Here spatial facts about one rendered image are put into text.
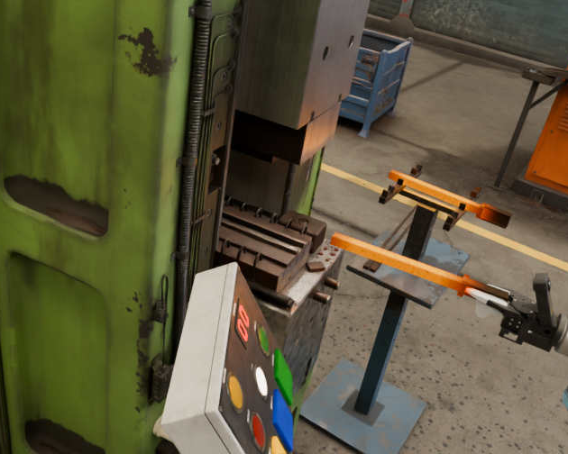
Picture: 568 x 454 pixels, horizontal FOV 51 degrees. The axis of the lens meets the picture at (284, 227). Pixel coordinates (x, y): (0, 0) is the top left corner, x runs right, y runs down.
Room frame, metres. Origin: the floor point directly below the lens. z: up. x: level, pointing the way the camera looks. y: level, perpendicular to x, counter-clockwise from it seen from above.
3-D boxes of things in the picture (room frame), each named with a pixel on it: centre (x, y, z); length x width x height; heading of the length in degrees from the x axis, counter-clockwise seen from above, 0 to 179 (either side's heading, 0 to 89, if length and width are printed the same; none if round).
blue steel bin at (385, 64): (5.36, -0.14, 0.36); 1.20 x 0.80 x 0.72; 68
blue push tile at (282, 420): (0.71, -0.05, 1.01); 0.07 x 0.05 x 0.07; 5
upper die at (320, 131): (1.33, 0.15, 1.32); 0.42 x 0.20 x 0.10; 70
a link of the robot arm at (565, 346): (1.06, -0.65, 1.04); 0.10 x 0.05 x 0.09; 159
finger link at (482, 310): (1.11, -0.47, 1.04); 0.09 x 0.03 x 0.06; 72
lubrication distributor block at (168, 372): (0.95, 0.20, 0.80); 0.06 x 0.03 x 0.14; 160
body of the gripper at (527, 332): (1.09, -0.57, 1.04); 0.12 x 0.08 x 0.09; 69
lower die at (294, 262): (1.33, 0.15, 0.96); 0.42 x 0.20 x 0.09; 70
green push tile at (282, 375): (0.81, -0.05, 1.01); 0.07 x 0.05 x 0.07; 5
